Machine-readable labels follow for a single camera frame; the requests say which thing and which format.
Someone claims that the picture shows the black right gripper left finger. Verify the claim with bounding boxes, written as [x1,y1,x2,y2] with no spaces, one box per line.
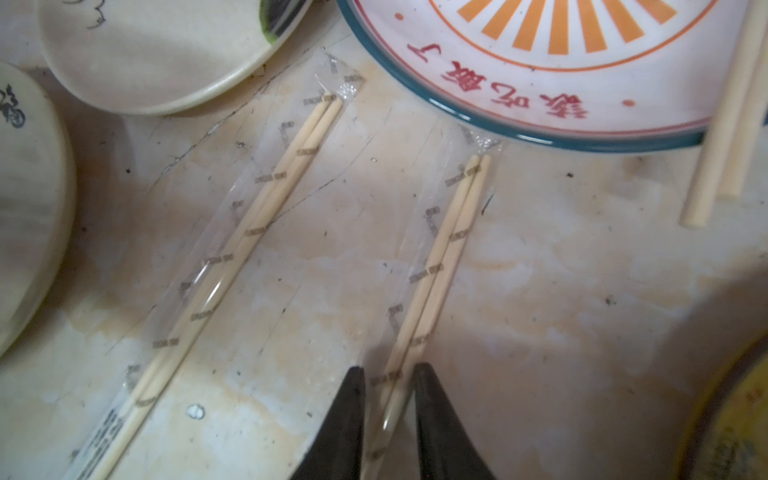
[291,366,366,480]

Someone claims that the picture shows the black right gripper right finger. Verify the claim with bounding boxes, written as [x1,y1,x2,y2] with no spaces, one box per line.
[413,362,495,480]

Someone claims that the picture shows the disposable chopsticks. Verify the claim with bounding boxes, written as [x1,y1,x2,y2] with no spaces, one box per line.
[63,51,363,479]
[361,126,505,479]

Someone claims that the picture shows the yellow patterned plate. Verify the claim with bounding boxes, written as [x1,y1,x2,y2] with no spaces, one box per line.
[672,336,767,479]

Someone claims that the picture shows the white plate with teal rim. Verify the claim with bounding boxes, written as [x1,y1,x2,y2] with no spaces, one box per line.
[339,0,748,153]

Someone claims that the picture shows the cream plate with flower print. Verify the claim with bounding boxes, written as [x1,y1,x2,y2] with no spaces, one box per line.
[35,0,310,115]

